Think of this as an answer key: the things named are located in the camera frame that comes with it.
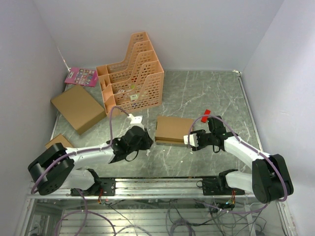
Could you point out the pink sticker sheet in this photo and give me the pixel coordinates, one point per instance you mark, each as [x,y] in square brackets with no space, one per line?
[82,76]

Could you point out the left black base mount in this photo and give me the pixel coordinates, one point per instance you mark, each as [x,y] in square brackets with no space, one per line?
[103,186]

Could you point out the orange plastic file organizer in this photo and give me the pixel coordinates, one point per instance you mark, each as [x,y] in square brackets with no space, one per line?
[136,83]

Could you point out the aluminium mounting rail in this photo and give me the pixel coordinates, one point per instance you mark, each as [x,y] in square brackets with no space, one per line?
[157,188]

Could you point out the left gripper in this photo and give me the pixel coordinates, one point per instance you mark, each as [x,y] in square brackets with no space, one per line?
[148,140]

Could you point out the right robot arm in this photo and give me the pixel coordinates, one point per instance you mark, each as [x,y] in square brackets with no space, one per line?
[269,179]

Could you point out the red rectangular block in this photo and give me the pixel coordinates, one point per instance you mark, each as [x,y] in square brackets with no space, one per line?
[205,115]

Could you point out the brown cardboard box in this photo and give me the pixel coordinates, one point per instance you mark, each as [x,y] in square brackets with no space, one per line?
[171,130]

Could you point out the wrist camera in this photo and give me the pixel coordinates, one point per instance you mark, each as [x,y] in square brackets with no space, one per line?
[135,120]
[191,140]

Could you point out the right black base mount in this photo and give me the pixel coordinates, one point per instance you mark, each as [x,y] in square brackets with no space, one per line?
[217,185]

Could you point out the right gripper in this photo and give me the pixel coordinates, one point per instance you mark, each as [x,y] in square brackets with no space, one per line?
[198,133]

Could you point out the small folded cardboard box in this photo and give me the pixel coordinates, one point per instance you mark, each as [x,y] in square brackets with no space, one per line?
[59,139]

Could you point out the large folded cardboard box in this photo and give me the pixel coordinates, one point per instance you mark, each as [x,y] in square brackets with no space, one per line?
[79,108]

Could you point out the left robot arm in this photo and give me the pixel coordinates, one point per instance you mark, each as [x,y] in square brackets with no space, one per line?
[60,167]

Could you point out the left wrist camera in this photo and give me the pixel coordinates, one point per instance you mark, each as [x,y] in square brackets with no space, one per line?
[135,120]

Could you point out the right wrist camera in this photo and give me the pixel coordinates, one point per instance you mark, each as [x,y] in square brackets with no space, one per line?
[191,140]

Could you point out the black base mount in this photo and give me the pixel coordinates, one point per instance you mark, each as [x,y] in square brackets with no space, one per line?
[103,186]
[217,185]

